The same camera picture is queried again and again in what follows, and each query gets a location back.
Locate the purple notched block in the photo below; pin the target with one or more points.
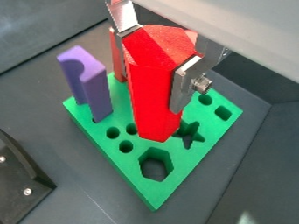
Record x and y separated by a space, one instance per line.
85 75

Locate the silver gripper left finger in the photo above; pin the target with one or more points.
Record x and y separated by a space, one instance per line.
124 24

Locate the red hexagon prism block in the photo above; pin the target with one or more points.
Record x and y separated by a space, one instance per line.
156 49

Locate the salmon arch block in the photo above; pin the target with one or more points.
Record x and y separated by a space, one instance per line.
119 73

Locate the green shape sorter board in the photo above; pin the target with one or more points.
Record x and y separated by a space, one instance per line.
155 167

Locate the black curved bracket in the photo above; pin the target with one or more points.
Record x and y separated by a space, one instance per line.
24 183

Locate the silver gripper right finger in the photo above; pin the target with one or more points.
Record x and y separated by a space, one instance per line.
188 76

